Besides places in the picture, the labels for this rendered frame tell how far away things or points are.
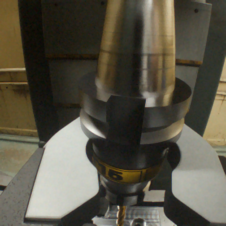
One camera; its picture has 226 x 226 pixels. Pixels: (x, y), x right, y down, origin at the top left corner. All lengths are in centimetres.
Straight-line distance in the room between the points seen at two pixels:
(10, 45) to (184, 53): 89
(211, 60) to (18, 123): 116
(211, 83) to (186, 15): 26
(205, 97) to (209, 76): 8
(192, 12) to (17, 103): 106
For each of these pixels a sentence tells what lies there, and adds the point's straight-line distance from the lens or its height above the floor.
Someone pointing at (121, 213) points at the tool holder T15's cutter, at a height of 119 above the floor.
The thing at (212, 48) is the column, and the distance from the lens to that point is 64.
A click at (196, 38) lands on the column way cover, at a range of 56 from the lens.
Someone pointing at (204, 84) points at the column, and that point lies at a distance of 66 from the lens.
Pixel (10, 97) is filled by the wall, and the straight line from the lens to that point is 123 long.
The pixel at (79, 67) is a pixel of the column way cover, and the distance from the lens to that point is 56.
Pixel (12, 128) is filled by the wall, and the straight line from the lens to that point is 135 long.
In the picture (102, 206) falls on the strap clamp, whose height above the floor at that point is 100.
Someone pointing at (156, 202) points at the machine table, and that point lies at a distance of 55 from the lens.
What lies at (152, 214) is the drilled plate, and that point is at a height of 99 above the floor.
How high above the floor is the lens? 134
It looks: 29 degrees down
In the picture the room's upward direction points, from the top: 2 degrees clockwise
